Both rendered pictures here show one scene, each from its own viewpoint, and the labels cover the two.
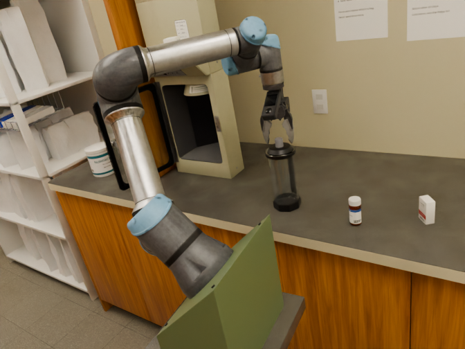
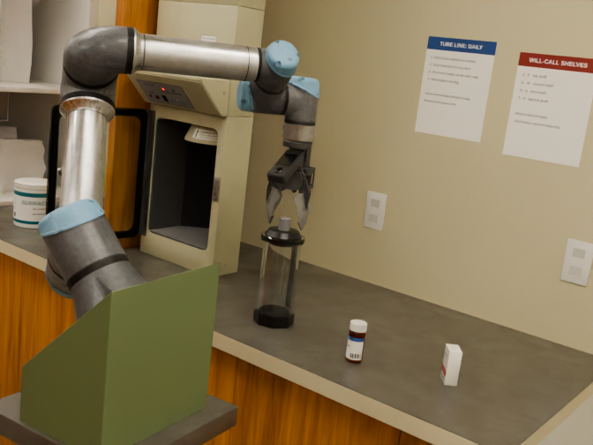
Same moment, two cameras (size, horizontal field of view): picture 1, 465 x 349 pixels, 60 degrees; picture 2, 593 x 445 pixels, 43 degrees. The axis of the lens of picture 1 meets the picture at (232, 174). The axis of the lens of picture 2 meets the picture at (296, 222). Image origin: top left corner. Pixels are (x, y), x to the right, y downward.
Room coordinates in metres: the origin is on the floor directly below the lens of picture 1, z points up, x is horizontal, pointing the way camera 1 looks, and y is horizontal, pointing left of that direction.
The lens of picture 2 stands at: (-0.50, -0.16, 1.59)
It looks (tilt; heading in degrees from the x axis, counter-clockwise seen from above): 12 degrees down; 358
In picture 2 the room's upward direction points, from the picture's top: 7 degrees clockwise
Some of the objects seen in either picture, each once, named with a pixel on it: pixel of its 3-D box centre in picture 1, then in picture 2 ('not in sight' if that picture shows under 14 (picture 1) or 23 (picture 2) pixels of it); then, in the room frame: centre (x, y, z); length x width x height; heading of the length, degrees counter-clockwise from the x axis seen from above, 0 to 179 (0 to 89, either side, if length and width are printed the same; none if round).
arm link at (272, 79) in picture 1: (271, 77); (297, 132); (1.32, -0.19, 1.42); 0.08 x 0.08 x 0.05
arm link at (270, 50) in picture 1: (268, 53); (301, 100); (1.32, -0.19, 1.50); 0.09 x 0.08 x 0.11; 107
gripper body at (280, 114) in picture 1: (275, 100); (296, 166); (1.33, -0.19, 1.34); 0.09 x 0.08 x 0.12; 157
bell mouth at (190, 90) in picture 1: (201, 84); (213, 132); (1.79, 0.06, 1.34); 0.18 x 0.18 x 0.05
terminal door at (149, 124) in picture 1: (137, 136); (97, 174); (1.70, 0.38, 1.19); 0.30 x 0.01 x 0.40; 132
